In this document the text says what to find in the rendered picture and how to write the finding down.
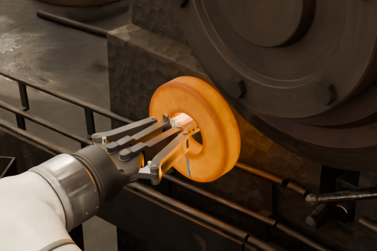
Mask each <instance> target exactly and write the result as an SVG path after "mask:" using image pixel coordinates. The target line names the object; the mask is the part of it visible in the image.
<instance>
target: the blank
mask: <svg viewBox="0 0 377 251"><path fill-rule="evenodd" d="M179 113H184V114H186V115H188V116H189V117H190V118H192V119H193V120H194V122H195V123H196V124H197V126H198V128H199V130H200V132H201V135H202V138H203V145H201V144H199V143H198V142H197V141H196V140H194V138H193V137H192V136H190V149H189V150H188V151H187V152H186V153H185V154H184V155H183V156H182V157H181V158H180V159H179V160H178V161H177V162H176V163H175V164H174V165H173V167H174V168H175V169H176V170H177V171H179V172H180V173H181V174H182V175H184V176H185V177H187V178H189V179H191V180H194V181H197V182H211V181H214V180H216V179H218V178H219V177H220V176H222V175H224V174H225V173H227V172H229V171H230V170H231V169H232V168H233V167H234V166H235V164H236V162H237V160H238V157H239V155H240V148H241V140H240V133H239V129H238V125H237V122H236V120H235V117H234V115H233V113H232V111H231V109H230V107H229V106H228V104H227V103H226V101H225V100H224V99H223V97H222V96H221V95H220V94H219V93H218V91H217V90H215V89H214V88H213V87H212V86H210V85H209V84H208V83H206V82H205V81H203V80H201V79H199V78H196V77H191V76H181V77H177V78H175V79H174V80H171V81H169V82H167V83H165V84H163V85H161V86H160V87H159V88H158V89H157V90H156V91H155V93H154V94H153V96H152V98H151V102H150V108H149V117H152V116H155V117H157V118H158V120H162V119H163V114H169V116H170V119H171V118H172V117H175V116H176V115H177V114H179Z"/></svg>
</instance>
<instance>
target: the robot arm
mask: <svg viewBox="0 0 377 251"><path fill-rule="evenodd" d="M149 125H150V126H149ZM148 126H149V127H148ZM198 131H199V128H198V126H197V124H196V123H195V122H194V120H193V119H192V118H190V117H189V116H188V115H186V114H184V113H179V114H177V115H176V116H175V117H172V118H171V119H170V116H169V114H163V119H162V120H158V118H157V117H155V116H152V117H149V118H146V119H143V120H140V121H137V122H134V123H131V124H128V125H125V126H123V127H119V128H116V129H114V130H111V131H108V132H101V133H94V134H92V135H91V137H92V143H93V145H89V146H86V147H84V148H82V149H80V150H78V151H77V152H75V153H73V154H71V155H68V154H60V155H57V156H55V157H54V158H52V159H50V160H48V161H46V162H44V163H42V164H40V165H38V166H35V167H33V168H31V169H29V170H28V171H26V172H24V173H22V174H19V175H15V176H8V177H5V178H2V179H0V251H82V250H81V249H80V248H79V247H78V246H77V245H76V244H75V243H74V241H73V240H72V239H71V237H70V236H69V234H68V233H69V232H70V231H71V230H72V229H74V228H75V227H77V226H79V225H80V224H82V223H83V222H85V221H87V220H88V219H90V218H92V217H93V216H95V214H96V213H97V212H98V209H99V206H101V205H103V204H105V203H106V202H108V201H110V200H111V199H113V198H114V197H116V196H117V195H118V194H119V192H120V191H121V189H122V188H123V187H124V186H125V185H126V184H130V183H134V182H136V181H138V180H139V178H142V179H150V183H151V184H152V185H157V184H159V183H160V180H161V178H162V175H163V174H164V173H165V172H166V171H167V170H169V169H170V168H171V167H172V166H173V165H174V164H175V163H176V162H177V161H178V160H179V159H180V158H181V157H182V156H183V155H184V154H185V153H186V152H187V151H188V150H189V149H190V136H192V135H193V134H194V133H196V132H198Z"/></svg>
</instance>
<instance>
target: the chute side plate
mask: <svg viewBox="0 0 377 251"><path fill-rule="evenodd" d="M57 155H58V154H55V153H54V152H52V151H49V150H47V149H46V148H43V147H41V146H39V145H37V144H35V143H32V142H30V141H28V140H26V139H24V138H22V137H20V136H18V135H16V134H14V133H11V132H9V131H7V130H5V129H3V128H1V127H0V156H7V157H15V158H16V164H17V173H18V175H19V174H22V173H24V172H26V171H28V170H29V169H31V168H33V167H35V166H38V165H40V164H42V163H44V162H46V161H48V160H50V159H52V158H54V157H55V156H57ZM95 215H96V216H98V217H100V218H101V219H103V220H105V221H107V222H109V223H111V224H112V225H114V226H116V227H118V228H120V229H122V230H124V231H126V232H128V233H130V234H132V235H133V236H135V237H137V238H139V239H141V240H143V241H145V242H147V243H149V244H151V245H152V246H154V247H156V248H158V249H160V250H162V251H258V250H256V249H255V248H253V247H251V246H249V245H248V244H246V245H245V243H244V242H242V241H240V240H237V239H235V238H233V237H231V236H229V235H227V234H225V233H222V232H221V231H219V230H216V229H214V228H212V227H210V226H208V225H206V224H204V223H202V222H200V221H198V220H195V219H193V218H191V217H189V216H187V215H184V214H182V213H180V212H178V211H176V210H174V209H172V208H170V207H168V206H166V205H164V204H161V203H159V202H157V201H155V200H153V199H151V198H149V197H147V196H145V195H143V194H140V193H138V192H136V191H134V190H132V189H130V188H128V187H125V186H124V187H123V188H122V189H121V191H120V192H119V194H118V195H117V196H116V197H114V198H113V199H111V200H110V201H108V202H106V203H105V204H103V205H101V206H99V209H98V212H97V213H96V214H95Z"/></svg>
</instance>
